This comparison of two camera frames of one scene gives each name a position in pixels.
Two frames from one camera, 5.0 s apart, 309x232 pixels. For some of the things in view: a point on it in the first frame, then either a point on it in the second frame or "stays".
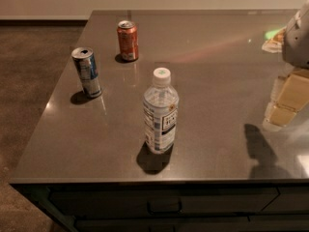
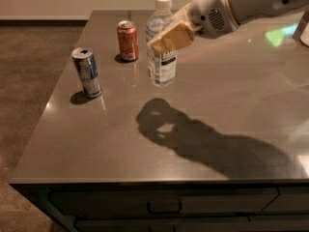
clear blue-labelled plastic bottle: x=160 y=109 to x=161 y=67
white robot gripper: x=296 y=45 to x=210 y=11
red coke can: x=127 y=34 stays
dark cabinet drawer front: x=157 y=200 stays
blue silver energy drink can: x=85 y=61 stays
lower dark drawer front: x=277 y=223 stays
